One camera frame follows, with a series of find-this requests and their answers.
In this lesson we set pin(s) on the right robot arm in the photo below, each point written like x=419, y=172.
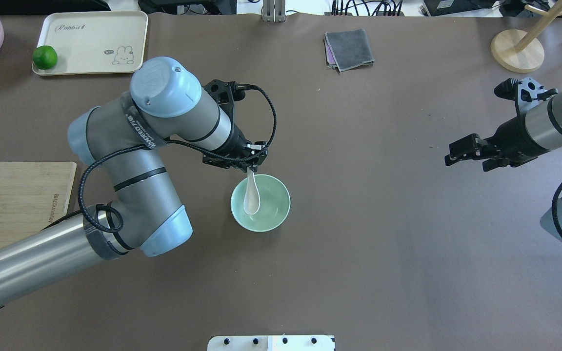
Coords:
x=534, y=131

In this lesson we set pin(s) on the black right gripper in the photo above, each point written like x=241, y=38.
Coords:
x=511, y=134

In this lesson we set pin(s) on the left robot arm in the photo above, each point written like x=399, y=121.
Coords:
x=126, y=197

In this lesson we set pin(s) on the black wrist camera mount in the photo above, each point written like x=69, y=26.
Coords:
x=226, y=94

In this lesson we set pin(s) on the beige rabbit tray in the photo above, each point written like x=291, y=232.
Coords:
x=102, y=42

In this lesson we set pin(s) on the grey folded cloth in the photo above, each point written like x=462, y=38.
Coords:
x=347, y=50

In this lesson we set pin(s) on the green lime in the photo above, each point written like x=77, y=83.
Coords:
x=45, y=57

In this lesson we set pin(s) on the wooden cutting board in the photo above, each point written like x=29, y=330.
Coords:
x=32, y=196

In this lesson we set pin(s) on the light green ceramic bowl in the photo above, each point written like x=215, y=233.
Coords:
x=275, y=204

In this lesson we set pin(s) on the wooden mug tree stand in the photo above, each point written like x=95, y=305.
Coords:
x=520, y=51

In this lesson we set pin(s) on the white ceramic spoon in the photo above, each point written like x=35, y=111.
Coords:
x=252, y=200

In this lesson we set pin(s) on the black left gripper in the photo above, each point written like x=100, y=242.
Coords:
x=236, y=142

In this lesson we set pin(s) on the aluminium frame post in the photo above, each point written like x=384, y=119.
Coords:
x=273, y=11

